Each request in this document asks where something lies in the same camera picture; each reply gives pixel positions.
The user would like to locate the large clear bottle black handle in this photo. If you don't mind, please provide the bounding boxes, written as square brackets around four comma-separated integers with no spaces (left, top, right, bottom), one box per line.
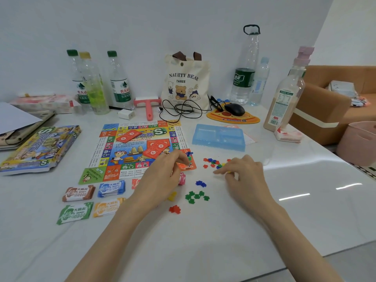
[230,24,261,105]

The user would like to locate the small red card stack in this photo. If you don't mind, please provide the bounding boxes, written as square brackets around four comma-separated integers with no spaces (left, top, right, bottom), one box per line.
[116,130,143,143]

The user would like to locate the red white tissue packet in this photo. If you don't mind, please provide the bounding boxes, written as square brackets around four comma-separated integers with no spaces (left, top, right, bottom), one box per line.
[274,126,303,143]

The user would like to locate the yellow cap bottle green drink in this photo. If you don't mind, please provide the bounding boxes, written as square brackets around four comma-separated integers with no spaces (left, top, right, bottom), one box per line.
[79,52,110,115]

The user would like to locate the black cable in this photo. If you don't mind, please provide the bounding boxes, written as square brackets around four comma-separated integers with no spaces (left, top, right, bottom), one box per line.
[158,99,207,124]

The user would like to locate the blue play money stack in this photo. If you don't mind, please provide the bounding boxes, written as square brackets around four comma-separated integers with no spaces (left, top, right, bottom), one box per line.
[98,180,126,198]

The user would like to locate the blue plastic tray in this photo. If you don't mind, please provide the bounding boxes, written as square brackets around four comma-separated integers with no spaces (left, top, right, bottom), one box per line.
[192,124,246,152]

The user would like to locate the pizza shaped mouse pad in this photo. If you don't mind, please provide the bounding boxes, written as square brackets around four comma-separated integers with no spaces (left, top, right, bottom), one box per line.
[206,103,261,124]

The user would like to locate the large red card stack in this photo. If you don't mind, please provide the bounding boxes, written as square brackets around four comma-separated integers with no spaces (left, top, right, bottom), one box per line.
[142,139,171,159]

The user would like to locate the cream bear print tote bag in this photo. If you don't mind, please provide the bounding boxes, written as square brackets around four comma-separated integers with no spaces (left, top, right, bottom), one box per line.
[161,52,210,112]

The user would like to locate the patterned cloth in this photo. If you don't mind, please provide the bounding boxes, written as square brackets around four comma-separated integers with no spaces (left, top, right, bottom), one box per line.
[350,97,371,108]

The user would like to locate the pink tissue pack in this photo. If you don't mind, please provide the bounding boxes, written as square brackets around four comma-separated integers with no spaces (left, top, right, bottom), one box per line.
[9,94,82,114]

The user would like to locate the brown play money stack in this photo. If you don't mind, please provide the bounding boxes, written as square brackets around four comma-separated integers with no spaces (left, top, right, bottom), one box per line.
[62,185,96,202]

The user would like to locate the black computer mouse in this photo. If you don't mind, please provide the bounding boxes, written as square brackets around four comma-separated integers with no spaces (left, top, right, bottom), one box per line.
[224,103,245,117]

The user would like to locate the person's right hand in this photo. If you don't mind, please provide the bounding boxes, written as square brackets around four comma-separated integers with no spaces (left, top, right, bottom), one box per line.
[213,155,278,216]

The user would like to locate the person's left hand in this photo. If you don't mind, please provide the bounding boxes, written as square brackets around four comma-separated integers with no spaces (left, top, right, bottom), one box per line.
[129,149,190,209]

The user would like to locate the pink lint roller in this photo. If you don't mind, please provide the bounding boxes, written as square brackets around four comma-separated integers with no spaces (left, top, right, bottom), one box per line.
[134,97,162,121]

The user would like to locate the grey tissue pack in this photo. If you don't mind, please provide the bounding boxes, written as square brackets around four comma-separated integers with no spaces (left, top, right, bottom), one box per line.
[327,80,358,99]

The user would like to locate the small blue cap bottle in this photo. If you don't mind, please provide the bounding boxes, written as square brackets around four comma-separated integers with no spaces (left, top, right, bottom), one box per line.
[249,57,270,107]

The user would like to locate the pink bin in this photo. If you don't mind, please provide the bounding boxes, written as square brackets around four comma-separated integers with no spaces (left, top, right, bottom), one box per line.
[336,121,376,167]

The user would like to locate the colourful paper game board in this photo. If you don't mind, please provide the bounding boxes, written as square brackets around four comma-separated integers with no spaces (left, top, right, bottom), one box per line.
[78,120,197,185]

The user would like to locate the pile of mixed house pieces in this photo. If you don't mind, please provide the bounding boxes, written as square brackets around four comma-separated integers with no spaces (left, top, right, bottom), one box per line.
[203,157,232,171]

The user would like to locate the person's left forearm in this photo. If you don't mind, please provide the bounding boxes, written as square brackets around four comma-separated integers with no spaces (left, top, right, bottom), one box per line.
[65,200,157,282]

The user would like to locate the orange play money stack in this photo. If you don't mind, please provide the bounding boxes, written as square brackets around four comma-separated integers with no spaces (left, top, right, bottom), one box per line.
[93,198,126,218]

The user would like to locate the green plastic house pieces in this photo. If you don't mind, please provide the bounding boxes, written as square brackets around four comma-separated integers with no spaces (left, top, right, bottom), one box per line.
[185,191,210,204]

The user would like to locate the colourful board game box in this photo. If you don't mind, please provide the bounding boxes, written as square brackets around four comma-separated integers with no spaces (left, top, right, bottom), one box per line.
[0,125,82,175]

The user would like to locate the green cap water bottle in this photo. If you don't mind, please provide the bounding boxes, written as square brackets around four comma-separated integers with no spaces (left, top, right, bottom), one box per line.
[67,49,92,113]
[107,51,133,110]

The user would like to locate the stack of notebooks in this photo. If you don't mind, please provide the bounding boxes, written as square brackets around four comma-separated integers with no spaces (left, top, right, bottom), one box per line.
[0,111,56,151]

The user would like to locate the pink cap milk tea bottle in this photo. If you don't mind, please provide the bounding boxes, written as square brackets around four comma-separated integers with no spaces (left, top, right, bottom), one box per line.
[263,46,315,132]

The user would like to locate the person's right forearm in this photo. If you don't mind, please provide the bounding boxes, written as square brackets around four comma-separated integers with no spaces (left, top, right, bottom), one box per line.
[256,201,353,282]

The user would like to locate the brown sofa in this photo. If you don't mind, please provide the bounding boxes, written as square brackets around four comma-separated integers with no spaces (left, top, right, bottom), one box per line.
[289,65,376,146]

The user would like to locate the green play money stack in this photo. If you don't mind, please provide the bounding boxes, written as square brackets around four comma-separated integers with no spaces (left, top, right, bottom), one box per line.
[57,202,94,225]

